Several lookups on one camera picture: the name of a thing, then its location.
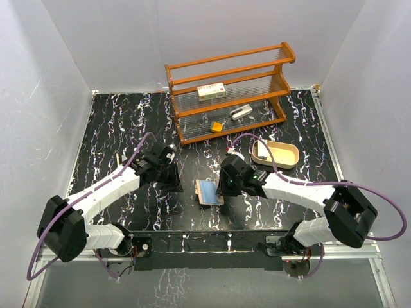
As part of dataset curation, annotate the cream leather card holder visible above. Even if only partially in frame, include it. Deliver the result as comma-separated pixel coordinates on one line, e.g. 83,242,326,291
195,179,224,206

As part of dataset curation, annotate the stack of cards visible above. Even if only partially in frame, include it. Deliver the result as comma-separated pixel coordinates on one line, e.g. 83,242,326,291
256,141,268,160

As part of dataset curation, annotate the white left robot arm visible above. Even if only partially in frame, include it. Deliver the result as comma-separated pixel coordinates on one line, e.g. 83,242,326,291
37,141,183,262

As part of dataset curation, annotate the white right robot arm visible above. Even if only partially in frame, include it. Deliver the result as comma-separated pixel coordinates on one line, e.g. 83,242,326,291
217,154,378,255

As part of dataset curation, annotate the yellow tape measure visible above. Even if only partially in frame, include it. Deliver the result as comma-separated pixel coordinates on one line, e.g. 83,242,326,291
210,121,224,133

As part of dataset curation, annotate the white stapler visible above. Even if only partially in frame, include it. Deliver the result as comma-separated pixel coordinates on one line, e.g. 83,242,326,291
229,104,252,121

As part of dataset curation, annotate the black front base bar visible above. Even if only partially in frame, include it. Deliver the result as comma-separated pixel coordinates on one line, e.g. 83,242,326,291
99,230,321,276

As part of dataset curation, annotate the orange wooden shelf rack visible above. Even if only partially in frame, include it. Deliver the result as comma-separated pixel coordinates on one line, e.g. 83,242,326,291
165,42,295,145

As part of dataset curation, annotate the white red paper box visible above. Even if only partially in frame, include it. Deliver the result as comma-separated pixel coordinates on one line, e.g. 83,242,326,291
197,83,226,101

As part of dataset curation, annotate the aluminium frame rail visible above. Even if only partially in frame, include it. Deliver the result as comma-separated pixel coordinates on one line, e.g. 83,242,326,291
22,85,398,308

